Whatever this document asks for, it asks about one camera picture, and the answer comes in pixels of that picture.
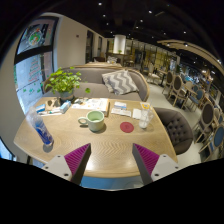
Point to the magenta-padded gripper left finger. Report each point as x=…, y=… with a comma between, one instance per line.
x=58, y=165

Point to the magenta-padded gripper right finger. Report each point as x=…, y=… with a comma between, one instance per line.
x=165, y=165

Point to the clear bottle with blue label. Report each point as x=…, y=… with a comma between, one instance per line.
x=41, y=130

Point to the grey tufted armchair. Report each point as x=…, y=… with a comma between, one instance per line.
x=176, y=128

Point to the clear plastic cup with straw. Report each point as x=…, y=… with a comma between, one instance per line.
x=145, y=118

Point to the flat round red coaster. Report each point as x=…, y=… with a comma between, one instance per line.
x=126, y=127

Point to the pale green ceramic mug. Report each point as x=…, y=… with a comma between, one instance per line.
x=95, y=120

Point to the white paper napkin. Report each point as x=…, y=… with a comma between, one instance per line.
x=137, y=114

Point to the small blue box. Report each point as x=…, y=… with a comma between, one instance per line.
x=65, y=106

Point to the blue and white pack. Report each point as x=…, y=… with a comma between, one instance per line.
x=40, y=108

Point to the small wooden stand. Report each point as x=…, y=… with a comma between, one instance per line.
x=52, y=104

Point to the yellow square card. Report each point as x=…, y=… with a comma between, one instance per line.
x=145, y=105

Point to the group of dining chairs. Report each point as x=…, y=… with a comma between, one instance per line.
x=206, y=115

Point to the white printed paper slip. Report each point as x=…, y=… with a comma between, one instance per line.
x=121, y=112

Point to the small blue white card pack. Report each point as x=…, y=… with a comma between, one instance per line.
x=120, y=105

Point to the grey curved sofa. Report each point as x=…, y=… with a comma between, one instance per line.
x=93, y=90

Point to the green potted plant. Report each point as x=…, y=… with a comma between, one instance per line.
x=63, y=81

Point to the grey white chevron cushion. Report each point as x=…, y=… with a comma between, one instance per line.
x=120, y=81

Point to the group of ceiling spotlights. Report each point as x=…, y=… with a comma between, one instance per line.
x=140, y=20

